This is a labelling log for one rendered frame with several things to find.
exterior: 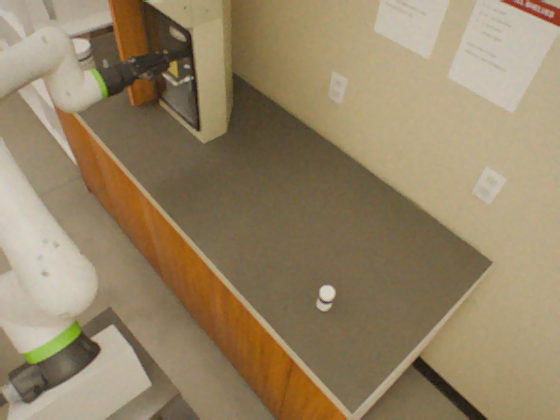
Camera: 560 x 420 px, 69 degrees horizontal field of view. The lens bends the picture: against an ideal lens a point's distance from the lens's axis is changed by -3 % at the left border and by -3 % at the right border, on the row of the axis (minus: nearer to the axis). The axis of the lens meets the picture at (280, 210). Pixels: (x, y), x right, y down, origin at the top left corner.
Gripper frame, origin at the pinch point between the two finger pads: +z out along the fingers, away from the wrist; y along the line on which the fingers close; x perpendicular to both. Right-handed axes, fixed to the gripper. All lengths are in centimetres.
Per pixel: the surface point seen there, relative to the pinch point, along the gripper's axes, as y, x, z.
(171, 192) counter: -18.4, 36.9, -18.5
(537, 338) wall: -134, 57, 48
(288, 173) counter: -37, 37, 20
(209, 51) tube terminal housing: -4.7, -0.2, 10.1
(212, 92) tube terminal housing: -4.7, 15.7, 10.3
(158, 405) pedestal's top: -76, 37, -59
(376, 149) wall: -53, 29, 48
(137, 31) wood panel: 32.4, 6.0, 3.3
